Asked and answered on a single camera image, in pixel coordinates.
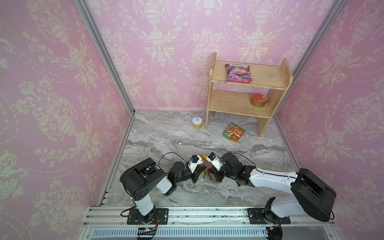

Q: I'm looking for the white-lidded yellow can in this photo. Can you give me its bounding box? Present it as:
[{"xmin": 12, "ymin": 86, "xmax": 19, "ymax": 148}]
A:
[{"xmin": 192, "ymin": 117, "xmax": 203, "ymax": 130}]

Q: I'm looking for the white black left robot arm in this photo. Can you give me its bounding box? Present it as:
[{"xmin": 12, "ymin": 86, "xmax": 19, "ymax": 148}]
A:
[{"xmin": 120, "ymin": 155, "xmax": 207, "ymax": 221}]

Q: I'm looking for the red-lidded gold tin can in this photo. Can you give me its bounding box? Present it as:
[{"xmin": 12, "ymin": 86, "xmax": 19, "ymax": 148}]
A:
[{"xmin": 250, "ymin": 94, "xmax": 268, "ymax": 108}]

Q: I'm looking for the aluminium front rail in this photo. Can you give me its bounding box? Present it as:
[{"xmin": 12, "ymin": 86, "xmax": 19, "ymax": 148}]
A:
[{"xmin": 78, "ymin": 206, "xmax": 343, "ymax": 240}]

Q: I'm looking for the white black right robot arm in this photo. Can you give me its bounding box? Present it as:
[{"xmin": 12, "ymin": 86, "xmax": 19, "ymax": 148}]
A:
[{"xmin": 206, "ymin": 153, "xmax": 337, "ymax": 223}]

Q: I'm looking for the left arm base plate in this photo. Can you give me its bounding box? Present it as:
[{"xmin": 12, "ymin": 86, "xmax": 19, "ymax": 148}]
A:
[{"xmin": 127, "ymin": 208, "xmax": 169, "ymax": 225}]

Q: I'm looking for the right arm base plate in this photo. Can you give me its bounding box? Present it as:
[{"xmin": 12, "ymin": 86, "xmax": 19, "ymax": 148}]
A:
[{"xmin": 246, "ymin": 208, "xmax": 291, "ymax": 225}]

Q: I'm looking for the pink snack packet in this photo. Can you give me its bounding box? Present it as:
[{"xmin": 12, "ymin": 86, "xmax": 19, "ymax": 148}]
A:
[{"xmin": 226, "ymin": 64, "xmax": 253, "ymax": 83}]

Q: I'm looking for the wooden two-tier shelf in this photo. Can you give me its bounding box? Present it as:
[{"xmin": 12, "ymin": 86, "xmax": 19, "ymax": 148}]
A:
[{"xmin": 205, "ymin": 52, "xmax": 294, "ymax": 134}]

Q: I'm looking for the green orange noodle packet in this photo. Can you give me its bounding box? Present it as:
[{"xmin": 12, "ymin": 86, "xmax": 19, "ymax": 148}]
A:
[{"xmin": 223, "ymin": 123, "xmax": 246, "ymax": 143}]

